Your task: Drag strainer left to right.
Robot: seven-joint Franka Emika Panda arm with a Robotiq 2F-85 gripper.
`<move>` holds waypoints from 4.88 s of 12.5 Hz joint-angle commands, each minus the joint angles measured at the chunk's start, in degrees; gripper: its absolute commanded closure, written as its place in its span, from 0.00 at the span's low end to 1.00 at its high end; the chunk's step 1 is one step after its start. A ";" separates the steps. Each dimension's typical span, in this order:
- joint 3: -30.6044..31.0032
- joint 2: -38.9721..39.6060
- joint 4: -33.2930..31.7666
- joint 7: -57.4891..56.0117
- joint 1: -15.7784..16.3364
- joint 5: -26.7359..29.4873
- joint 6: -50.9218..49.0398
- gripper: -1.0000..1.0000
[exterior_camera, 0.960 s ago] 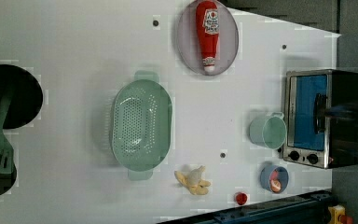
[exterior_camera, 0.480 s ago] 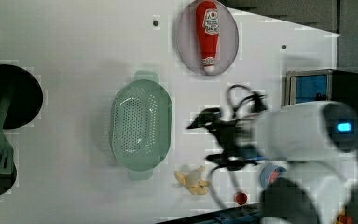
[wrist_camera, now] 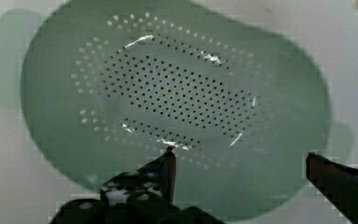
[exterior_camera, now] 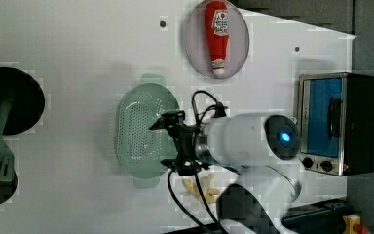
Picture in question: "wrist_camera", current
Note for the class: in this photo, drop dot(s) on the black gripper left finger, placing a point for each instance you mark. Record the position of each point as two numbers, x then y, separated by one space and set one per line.
157 176

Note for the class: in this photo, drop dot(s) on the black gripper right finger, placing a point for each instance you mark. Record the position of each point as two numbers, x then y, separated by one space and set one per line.
338 184

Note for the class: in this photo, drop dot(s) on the green plastic strainer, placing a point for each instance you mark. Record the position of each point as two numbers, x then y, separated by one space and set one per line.
101 87

